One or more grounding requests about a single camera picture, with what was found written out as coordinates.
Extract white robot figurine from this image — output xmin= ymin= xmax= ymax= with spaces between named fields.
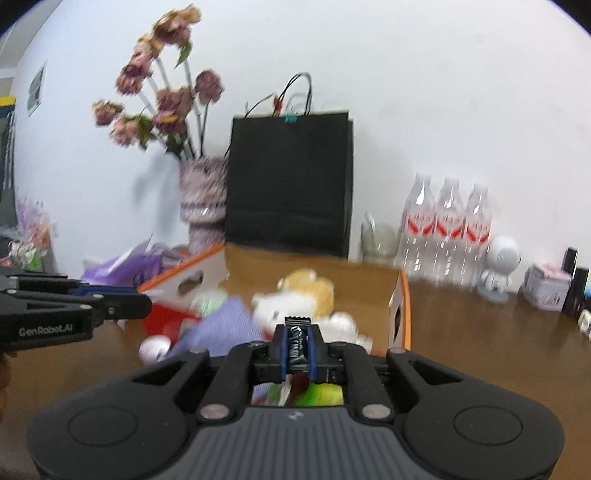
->
xmin=477 ymin=235 xmax=522 ymax=304

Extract left water bottle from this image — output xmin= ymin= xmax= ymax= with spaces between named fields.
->
xmin=399 ymin=174 xmax=436 ymax=279

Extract water bottle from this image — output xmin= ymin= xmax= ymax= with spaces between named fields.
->
xmin=462 ymin=184 xmax=492 ymax=288
xmin=399 ymin=174 xmax=436 ymax=279
xmin=432 ymin=178 xmax=465 ymax=284

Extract black paper bag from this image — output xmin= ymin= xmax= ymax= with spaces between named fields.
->
xmin=224 ymin=91 xmax=353 ymax=258

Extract purple knitted cloth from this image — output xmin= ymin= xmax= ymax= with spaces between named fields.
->
xmin=167 ymin=296 xmax=263 ymax=357

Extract purple tissue pack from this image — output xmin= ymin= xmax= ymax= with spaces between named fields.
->
xmin=81 ymin=236 xmax=163 ymax=287

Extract black snack packet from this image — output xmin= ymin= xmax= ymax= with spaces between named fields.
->
xmin=284 ymin=316 xmax=311 ymax=374

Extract small white tin box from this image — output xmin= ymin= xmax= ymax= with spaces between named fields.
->
xmin=520 ymin=263 xmax=572 ymax=312

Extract grey glass cup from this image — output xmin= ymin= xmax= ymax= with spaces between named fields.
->
xmin=361 ymin=222 xmax=400 ymax=267

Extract black lipstick tube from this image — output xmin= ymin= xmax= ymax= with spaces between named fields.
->
xmin=562 ymin=247 xmax=578 ymax=277

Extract orange cardboard box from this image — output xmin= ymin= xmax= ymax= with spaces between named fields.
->
xmin=140 ymin=244 xmax=411 ymax=354

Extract colourful wrapped items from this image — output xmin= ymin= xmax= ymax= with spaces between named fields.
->
xmin=9 ymin=196 xmax=55 ymax=273

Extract purple ceramic vase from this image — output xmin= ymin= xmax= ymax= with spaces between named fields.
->
xmin=179 ymin=156 xmax=228 ymax=254

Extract dried pink rose bouquet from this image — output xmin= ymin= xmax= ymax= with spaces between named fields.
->
xmin=92 ymin=4 xmax=224 ymax=161

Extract white plastic spoon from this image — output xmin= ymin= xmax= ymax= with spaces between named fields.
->
xmin=365 ymin=211 xmax=376 ymax=235

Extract right water bottle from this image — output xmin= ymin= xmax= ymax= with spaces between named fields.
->
xmin=462 ymin=184 xmax=492 ymax=288

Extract black cosmetic tube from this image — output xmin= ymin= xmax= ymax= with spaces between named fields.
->
xmin=562 ymin=268 xmax=589 ymax=319

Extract yellow white plush toy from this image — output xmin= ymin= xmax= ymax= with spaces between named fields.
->
xmin=252 ymin=269 xmax=373 ymax=353

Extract middle water bottle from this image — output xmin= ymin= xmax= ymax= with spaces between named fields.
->
xmin=432 ymin=178 xmax=465 ymax=284

